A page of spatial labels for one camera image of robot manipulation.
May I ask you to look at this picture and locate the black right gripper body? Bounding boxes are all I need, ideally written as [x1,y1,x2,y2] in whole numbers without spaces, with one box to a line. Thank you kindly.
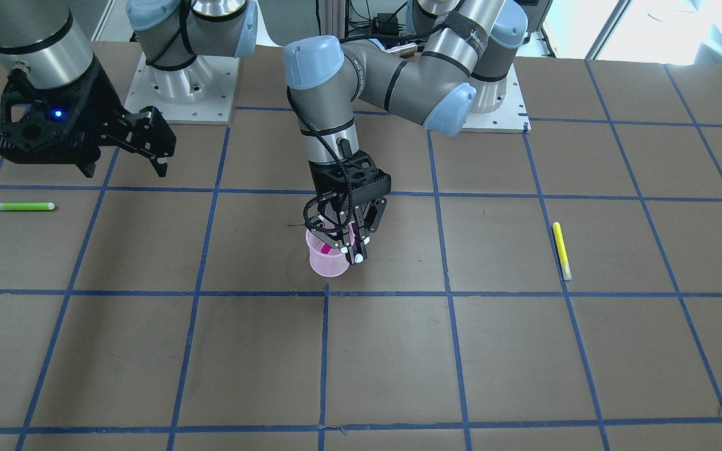
[0,60,124,178]

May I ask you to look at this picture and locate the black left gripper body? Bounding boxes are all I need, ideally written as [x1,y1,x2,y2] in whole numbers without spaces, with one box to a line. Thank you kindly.
[309,152,392,215]

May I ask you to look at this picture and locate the purple marker pen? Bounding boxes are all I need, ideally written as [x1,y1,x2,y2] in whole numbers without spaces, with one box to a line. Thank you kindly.
[346,222,366,265]

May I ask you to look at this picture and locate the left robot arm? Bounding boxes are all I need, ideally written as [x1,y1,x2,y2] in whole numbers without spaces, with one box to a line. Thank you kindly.
[283,1,529,265]

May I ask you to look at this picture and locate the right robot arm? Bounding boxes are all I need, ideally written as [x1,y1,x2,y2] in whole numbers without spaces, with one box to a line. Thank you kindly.
[0,1,259,178]

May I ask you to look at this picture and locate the pink mesh cup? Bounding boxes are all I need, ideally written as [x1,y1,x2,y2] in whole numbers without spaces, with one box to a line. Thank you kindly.
[305,229,350,277]

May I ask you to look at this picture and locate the green marker pen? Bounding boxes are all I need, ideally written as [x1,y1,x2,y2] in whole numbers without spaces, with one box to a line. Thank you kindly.
[0,202,56,212]

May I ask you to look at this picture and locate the yellow marker pen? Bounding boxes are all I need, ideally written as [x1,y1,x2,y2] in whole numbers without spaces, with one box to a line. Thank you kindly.
[551,222,572,281]

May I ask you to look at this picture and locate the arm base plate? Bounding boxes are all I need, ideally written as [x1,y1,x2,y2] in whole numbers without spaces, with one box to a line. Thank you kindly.
[462,65,532,133]
[124,55,241,125]

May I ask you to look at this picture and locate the aluminium frame post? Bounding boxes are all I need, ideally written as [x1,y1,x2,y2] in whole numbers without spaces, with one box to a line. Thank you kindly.
[315,0,349,39]

